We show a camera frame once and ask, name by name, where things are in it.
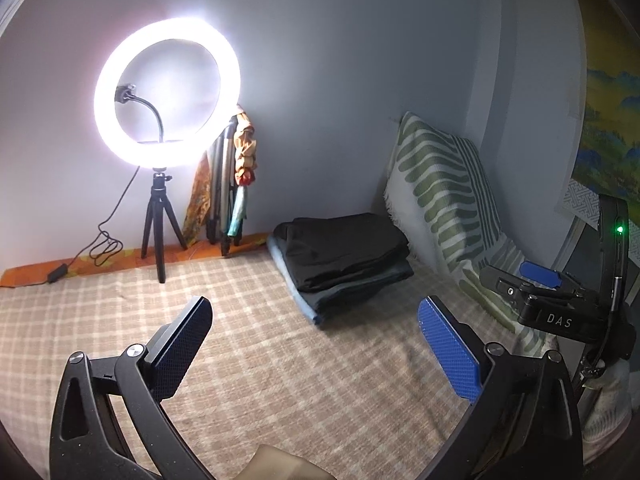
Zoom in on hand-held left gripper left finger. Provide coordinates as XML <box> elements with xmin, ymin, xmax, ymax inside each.
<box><xmin>47</xmin><ymin>296</ymin><xmax>213</xmax><ymax>480</ymax></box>

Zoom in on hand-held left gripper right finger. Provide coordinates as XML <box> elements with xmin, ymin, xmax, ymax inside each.
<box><xmin>419</xmin><ymin>296</ymin><xmax>585</xmax><ymax>480</ymax></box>

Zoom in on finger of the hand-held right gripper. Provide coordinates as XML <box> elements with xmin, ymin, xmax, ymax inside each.
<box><xmin>479</xmin><ymin>265</ymin><xmax>540</xmax><ymax>307</ymax></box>
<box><xmin>519</xmin><ymin>260</ymin><xmax>577</xmax><ymax>293</ymax></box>

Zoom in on black pants with yellow stripes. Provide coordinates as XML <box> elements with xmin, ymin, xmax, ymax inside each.
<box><xmin>272</xmin><ymin>212</ymin><xmax>409</xmax><ymax>267</ymax></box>

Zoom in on grey patterned paper sheet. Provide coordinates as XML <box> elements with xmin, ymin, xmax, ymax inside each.
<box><xmin>556</xmin><ymin>180</ymin><xmax>601</xmax><ymax>222</ymax></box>

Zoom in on beige checked bed sheet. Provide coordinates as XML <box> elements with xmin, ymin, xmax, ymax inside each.
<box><xmin>0</xmin><ymin>247</ymin><xmax>568</xmax><ymax>480</ymax></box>

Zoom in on dark grey folded garment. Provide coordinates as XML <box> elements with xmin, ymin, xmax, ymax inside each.
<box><xmin>287</xmin><ymin>249</ymin><xmax>415</xmax><ymax>295</ymax></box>

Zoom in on green patterned white throw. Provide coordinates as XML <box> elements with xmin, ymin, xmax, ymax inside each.
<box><xmin>383</xmin><ymin>111</ymin><xmax>560</xmax><ymax>357</ymax></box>

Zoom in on blue folded garment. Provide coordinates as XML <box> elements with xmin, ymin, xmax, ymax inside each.
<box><xmin>266</xmin><ymin>237</ymin><xmax>416</xmax><ymax>330</ymax></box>

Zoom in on black tripod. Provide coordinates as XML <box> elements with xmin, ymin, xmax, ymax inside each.
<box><xmin>141</xmin><ymin>167</ymin><xmax>189</xmax><ymax>285</ymax></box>

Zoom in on orange patterned scarf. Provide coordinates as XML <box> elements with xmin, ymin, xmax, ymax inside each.
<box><xmin>182</xmin><ymin>152</ymin><xmax>211</xmax><ymax>247</ymax></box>

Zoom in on beige object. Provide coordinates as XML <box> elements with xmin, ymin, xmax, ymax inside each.
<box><xmin>242</xmin><ymin>445</ymin><xmax>324</xmax><ymax>480</ymax></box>

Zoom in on folded metal stand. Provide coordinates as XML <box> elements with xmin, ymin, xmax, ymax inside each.
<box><xmin>206</xmin><ymin>117</ymin><xmax>241</xmax><ymax>259</ymax></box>

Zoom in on colourful knotted cloth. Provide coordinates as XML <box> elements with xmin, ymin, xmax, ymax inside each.
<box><xmin>227</xmin><ymin>104</ymin><xmax>260</xmax><ymax>237</ymax></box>

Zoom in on black gooseneck phone holder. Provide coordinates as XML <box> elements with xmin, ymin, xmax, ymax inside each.
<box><xmin>115</xmin><ymin>82</ymin><xmax>167</xmax><ymax>144</ymax></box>

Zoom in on black power cable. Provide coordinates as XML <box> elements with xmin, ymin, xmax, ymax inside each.
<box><xmin>65</xmin><ymin>167</ymin><xmax>142</xmax><ymax>273</ymax></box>

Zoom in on landscape wall poster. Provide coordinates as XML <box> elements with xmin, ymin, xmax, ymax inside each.
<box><xmin>570</xmin><ymin>0</ymin><xmax>640</xmax><ymax>211</ymax></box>

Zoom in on white ring light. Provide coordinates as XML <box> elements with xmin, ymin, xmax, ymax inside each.
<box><xmin>94</xmin><ymin>16</ymin><xmax>242</xmax><ymax>170</ymax></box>

